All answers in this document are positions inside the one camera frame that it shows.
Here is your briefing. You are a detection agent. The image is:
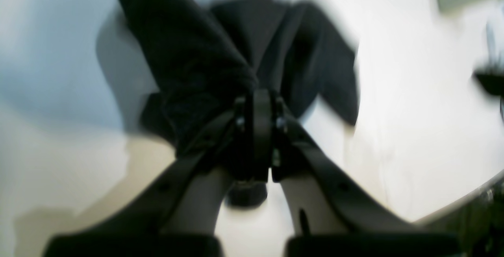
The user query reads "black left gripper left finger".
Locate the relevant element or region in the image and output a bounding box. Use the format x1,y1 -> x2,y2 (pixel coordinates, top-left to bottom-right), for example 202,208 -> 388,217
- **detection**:
44,96 -> 272,257

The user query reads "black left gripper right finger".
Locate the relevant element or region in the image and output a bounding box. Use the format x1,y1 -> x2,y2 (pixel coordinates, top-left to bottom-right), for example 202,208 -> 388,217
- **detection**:
271,95 -> 461,257

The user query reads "black t-shirt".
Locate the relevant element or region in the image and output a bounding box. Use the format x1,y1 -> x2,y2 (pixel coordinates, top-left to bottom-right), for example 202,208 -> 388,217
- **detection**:
118,0 -> 359,154

